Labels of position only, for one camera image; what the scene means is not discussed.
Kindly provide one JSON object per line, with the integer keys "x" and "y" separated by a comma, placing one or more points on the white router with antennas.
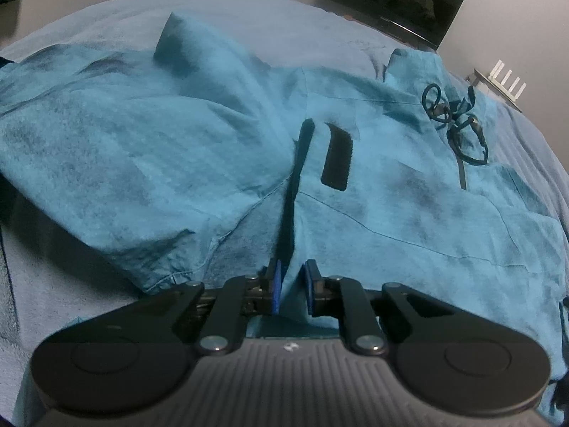
{"x": 506, "y": 86}

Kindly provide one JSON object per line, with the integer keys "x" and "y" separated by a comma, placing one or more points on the teal jacket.
{"x": 178, "y": 142}

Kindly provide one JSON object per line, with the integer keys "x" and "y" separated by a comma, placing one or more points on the light blue bed blanket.
{"x": 289, "y": 22}

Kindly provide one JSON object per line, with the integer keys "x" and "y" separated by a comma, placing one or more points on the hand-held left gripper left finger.
{"x": 276, "y": 285}

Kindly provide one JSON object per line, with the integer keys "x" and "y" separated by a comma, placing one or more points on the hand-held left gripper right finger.
{"x": 309, "y": 289}

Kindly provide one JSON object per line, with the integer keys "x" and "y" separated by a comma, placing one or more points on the black flat screen television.
{"x": 395, "y": 0}

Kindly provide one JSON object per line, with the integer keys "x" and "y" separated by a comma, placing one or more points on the white wifi router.
{"x": 480, "y": 75}

